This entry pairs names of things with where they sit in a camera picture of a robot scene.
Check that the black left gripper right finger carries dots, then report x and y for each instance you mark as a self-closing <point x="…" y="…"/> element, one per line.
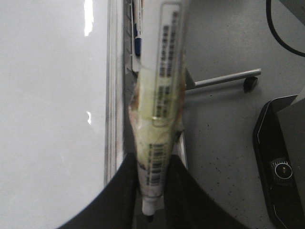
<point x="188" y="206"/>

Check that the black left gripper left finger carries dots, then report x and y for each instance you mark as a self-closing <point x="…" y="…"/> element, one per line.
<point x="113" y="208"/>

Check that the white black-tipped whiteboard marker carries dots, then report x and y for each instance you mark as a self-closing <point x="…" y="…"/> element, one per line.
<point x="156" y="107"/>

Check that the grey stand leg with caster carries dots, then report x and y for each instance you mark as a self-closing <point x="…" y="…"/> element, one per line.
<point x="191" y="84"/>

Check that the white marker tray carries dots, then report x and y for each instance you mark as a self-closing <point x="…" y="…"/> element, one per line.
<point x="135" y="59"/>

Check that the blue marker in tray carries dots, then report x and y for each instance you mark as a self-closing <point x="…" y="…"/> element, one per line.
<point x="137" y="26"/>

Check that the white whiteboard with metal frame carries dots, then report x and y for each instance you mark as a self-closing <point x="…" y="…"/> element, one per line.
<point x="57" y="58"/>

